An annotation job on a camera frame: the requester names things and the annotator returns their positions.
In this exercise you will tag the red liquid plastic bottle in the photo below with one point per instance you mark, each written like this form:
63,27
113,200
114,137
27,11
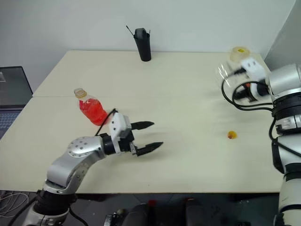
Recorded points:
92,110

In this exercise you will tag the black pen holder cup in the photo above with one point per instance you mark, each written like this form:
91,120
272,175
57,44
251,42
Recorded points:
144,49

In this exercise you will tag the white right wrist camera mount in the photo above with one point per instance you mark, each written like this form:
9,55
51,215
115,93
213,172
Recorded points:
255,70

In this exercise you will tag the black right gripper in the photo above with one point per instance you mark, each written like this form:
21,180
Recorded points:
254,90

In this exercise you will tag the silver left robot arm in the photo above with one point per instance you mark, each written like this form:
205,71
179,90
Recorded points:
80,150

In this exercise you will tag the small orange yellow object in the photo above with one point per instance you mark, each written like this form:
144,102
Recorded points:
232,135

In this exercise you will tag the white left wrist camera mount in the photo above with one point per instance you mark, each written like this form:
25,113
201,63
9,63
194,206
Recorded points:
116,124

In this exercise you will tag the dark rounded shape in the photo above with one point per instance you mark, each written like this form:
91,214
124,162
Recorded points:
195,214
140,215

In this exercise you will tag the black box with knob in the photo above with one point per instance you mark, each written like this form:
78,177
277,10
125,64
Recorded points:
116,217

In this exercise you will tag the grey laptop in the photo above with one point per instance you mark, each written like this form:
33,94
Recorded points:
14,94

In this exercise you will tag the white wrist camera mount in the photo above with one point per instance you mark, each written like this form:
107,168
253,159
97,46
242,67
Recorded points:
255,70
116,124

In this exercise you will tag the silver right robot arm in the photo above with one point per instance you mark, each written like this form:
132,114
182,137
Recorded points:
284,80

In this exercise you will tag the thin black stick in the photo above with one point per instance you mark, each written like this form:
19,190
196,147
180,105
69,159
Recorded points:
129,30

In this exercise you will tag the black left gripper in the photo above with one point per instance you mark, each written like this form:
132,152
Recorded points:
127,141

